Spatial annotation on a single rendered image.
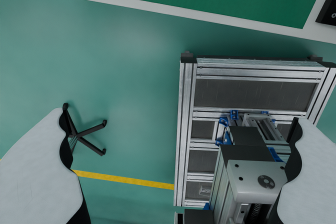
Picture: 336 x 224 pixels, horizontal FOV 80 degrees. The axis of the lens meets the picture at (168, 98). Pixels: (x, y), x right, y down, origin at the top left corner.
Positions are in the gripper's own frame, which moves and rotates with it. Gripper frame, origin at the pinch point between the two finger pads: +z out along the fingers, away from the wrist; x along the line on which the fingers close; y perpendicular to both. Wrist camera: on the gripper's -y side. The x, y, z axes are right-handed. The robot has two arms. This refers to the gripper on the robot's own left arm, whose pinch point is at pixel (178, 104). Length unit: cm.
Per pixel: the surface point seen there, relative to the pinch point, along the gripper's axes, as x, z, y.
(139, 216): -33, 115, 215
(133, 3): -10.5, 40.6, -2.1
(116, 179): -52, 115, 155
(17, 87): -114, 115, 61
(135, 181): -33, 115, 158
